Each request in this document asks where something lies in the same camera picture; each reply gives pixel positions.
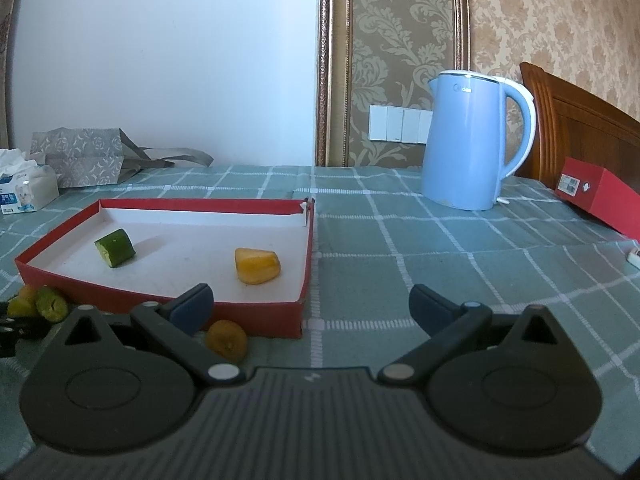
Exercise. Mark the green checked tablecloth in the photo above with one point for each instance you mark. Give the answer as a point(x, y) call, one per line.
point(450, 260)

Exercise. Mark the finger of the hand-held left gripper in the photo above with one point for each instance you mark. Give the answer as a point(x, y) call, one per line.
point(20, 330)

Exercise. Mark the gold wall moulding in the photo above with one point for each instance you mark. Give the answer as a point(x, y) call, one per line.
point(325, 60)

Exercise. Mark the blue electric kettle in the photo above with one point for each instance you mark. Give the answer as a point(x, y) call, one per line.
point(465, 150)

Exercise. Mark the small orange citrus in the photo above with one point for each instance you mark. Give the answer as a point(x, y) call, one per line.
point(227, 341)

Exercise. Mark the green tomato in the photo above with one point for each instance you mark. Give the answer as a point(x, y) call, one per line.
point(50, 304)

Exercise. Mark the yellow fruit chunk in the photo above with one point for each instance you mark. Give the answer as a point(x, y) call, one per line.
point(257, 266)

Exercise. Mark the red box with label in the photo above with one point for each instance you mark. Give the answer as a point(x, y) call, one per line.
point(610, 195)

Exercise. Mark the wooden headboard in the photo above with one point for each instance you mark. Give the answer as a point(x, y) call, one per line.
point(590, 130)

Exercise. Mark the white wall switch panel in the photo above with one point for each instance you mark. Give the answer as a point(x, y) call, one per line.
point(400, 122)

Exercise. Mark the cucumber piece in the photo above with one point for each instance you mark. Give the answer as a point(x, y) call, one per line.
point(116, 247)

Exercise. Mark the grey patterned paper bag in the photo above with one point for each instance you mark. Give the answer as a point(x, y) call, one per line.
point(80, 160)

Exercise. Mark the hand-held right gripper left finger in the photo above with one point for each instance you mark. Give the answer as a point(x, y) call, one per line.
point(192, 306)

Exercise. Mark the red cardboard tray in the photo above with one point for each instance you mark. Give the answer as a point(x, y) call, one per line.
point(175, 255)

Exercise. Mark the beige curtain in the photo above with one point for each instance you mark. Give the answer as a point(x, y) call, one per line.
point(6, 60)

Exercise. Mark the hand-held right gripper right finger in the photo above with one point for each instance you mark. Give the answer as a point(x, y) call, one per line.
point(426, 306)

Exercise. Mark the tissue pack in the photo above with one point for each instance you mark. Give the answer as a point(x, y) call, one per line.
point(25, 185)

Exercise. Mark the small white object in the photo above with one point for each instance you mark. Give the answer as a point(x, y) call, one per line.
point(634, 258)

